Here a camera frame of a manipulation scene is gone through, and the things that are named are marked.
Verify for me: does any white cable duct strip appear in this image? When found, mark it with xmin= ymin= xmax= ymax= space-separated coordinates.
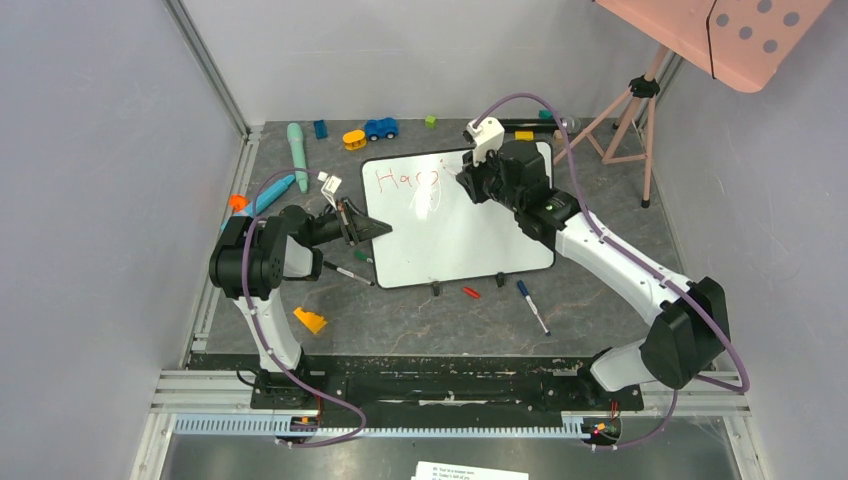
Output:
xmin=172 ymin=413 xmax=598 ymax=440

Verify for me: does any black toy microphone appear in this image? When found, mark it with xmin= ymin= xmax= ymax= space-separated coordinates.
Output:
xmin=500 ymin=117 xmax=583 ymax=135

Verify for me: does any blue toy car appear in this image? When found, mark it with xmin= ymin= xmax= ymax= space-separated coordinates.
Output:
xmin=364 ymin=117 xmax=399 ymax=142

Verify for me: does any black whiteboard marker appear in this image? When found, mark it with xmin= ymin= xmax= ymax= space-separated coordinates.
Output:
xmin=323 ymin=260 xmax=376 ymax=287

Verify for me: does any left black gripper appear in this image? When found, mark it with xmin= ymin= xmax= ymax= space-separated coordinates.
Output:
xmin=307 ymin=197 xmax=392 ymax=246

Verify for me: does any blue whiteboard marker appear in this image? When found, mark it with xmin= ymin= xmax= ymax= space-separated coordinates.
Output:
xmin=516 ymin=280 xmax=551 ymax=336

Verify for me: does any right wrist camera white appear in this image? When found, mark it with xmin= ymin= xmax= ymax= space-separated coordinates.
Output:
xmin=463 ymin=116 xmax=505 ymax=166

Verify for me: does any yellow stair block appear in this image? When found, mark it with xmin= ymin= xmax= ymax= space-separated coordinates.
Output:
xmin=293 ymin=307 xmax=327 ymax=335

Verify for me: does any white whiteboard black frame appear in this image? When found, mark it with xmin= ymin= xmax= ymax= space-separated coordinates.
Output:
xmin=360 ymin=149 xmax=555 ymax=289

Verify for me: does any purple cable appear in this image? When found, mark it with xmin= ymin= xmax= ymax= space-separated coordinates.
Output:
xmin=471 ymin=92 xmax=752 ymax=452
xmin=239 ymin=167 xmax=369 ymax=450

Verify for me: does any red marker cap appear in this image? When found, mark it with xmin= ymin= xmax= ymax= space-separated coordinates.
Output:
xmin=462 ymin=287 xmax=480 ymax=299

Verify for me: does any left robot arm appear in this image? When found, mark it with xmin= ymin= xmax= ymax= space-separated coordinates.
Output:
xmin=209 ymin=197 xmax=393 ymax=408

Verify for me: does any pink perforated board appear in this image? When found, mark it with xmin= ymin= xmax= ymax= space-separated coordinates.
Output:
xmin=598 ymin=0 xmax=831 ymax=93

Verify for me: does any mint toy crayon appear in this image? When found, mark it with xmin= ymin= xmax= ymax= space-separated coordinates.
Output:
xmin=286 ymin=122 xmax=309 ymax=194

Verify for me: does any yellow rectangular block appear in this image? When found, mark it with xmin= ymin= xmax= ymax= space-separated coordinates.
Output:
xmin=514 ymin=130 xmax=535 ymax=142

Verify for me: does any yellow oval toy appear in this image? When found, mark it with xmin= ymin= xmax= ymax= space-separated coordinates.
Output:
xmin=342 ymin=129 xmax=368 ymax=151

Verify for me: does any pink tripod stand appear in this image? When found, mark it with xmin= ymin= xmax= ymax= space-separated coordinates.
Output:
xmin=565 ymin=45 xmax=670 ymax=209

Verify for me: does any orange small toy piece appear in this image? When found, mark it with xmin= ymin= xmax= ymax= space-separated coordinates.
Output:
xmin=228 ymin=194 xmax=249 ymax=213

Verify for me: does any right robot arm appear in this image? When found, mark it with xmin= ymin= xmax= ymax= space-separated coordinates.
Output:
xmin=456 ymin=141 xmax=730 ymax=408

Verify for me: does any blue toy crayon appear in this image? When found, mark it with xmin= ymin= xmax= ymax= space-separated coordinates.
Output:
xmin=220 ymin=169 xmax=295 ymax=230

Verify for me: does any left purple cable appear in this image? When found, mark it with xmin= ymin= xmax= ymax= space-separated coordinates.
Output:
xmin=239 ymin=167 xmax=369 ymax=450

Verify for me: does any dark blue block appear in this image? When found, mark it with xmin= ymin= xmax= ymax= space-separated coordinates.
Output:
xmin=313 ymin=120 xmax=329 ymax=140

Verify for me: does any white printed paper sheet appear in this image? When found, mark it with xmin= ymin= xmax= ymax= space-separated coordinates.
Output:
xmin=412 ymin=461 xmax=529 ymax=480

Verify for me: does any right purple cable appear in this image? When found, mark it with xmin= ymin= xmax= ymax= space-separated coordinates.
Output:
xmin=471 ymin=92 xmax=752 ymax=452

